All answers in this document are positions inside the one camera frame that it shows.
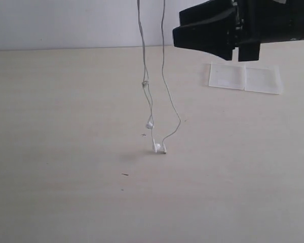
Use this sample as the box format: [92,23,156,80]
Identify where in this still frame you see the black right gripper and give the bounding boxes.
[173,1,304,62]

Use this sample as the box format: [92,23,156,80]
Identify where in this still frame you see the white wired earphones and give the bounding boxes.
[136,0,182,154]

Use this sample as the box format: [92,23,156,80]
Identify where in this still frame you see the clear plastic storage case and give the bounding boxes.
[208,62,283,95]

